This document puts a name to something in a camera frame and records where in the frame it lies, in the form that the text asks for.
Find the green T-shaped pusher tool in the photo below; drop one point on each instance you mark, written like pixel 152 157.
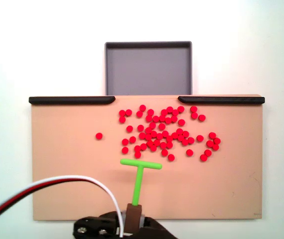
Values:
pixel 138 186

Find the red cylindrical granule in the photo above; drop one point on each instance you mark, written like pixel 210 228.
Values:
pixel 150 112
pixel 156 118
pixel 201 117
pixel 162 118
pixel 149 118
pixel 170 109
pixel 139 114
pixel 125 142
pixel 140 128
pixel 128 112
pixel 152 125
pixel 137 155
pixel 148 136
pixel 164 112
pixel 215 147
pixel 125 150
pixel 153 134
pixel 200 138
pixel 171 157
pixel 194 115
pixel 212 135
pixel 132 139
pixel 181 122
pixel 175 112
pixel 203 157
pixel 99 136
pixel 122 119
pixel 174 118
pixel 193 109
pixel 129 128
pixel 180 137
pixel 185 142
pixel 153 148
pixel 190 140
pixel 217 141
pixel 169 145
pixel 168 120
pixel 169 138
pixel 189 152
pixel 174 135
pixel 208 152
pixel 143 146
pixel 150 143
pixel 165 134
pixel 142 135
pixel 181 109
pixel 159 136
pixel 148 130
pixel 164 152
pixel 137 149
pixel 209 143
pixel 142 107
pixel 122 113
pixel 162 126
pixel 185 134
pixel 179 131
pixel 163 145
pixel 156 142

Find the beige flat board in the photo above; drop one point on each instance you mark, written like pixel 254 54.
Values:
pixel 69 149

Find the black bumper strip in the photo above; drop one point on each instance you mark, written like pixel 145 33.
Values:
pixel 221 100
pixel 69 100

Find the grey square tray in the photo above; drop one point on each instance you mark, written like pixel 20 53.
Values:
pixel 148 69

